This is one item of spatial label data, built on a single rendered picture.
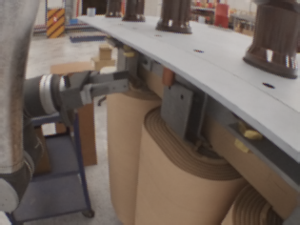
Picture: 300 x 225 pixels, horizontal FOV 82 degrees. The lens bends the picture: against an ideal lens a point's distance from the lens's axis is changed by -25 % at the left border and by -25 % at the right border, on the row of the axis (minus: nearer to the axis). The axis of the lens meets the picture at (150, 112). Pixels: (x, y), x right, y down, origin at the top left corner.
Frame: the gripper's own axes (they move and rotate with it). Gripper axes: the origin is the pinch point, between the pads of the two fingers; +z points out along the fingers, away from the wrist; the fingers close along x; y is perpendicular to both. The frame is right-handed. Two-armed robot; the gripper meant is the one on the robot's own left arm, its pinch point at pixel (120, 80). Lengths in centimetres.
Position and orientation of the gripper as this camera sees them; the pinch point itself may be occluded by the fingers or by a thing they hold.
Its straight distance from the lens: 52.2
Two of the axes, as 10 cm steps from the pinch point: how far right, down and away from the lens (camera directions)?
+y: -1.2, -8.8, -4.7
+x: -0.6, -4.6, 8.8
